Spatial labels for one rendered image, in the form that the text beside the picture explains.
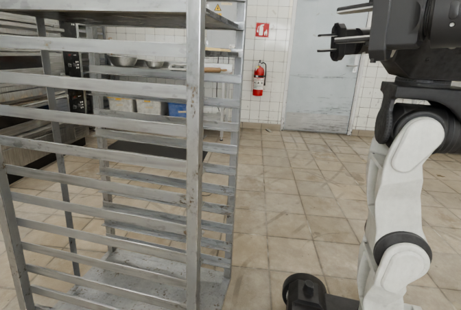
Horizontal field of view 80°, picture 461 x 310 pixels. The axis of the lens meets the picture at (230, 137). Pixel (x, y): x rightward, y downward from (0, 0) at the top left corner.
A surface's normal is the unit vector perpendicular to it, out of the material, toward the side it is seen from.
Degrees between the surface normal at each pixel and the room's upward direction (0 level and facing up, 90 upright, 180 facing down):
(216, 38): 90
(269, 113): 90
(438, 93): 90
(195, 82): 90
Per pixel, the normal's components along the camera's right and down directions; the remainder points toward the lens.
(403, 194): -0.08, 0.65
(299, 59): -0.09, 0.29
